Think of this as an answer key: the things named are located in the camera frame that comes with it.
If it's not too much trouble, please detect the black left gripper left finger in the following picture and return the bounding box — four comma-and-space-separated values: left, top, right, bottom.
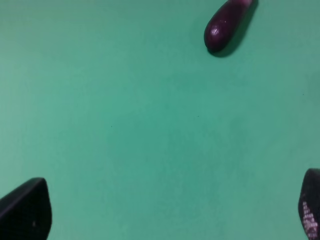
0, 177, 52, 240

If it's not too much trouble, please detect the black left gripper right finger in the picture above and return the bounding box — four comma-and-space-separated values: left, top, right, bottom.
298, 168, 320, 240

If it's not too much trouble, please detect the purple eggplant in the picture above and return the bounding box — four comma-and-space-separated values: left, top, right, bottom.
203, 0, 258, 55

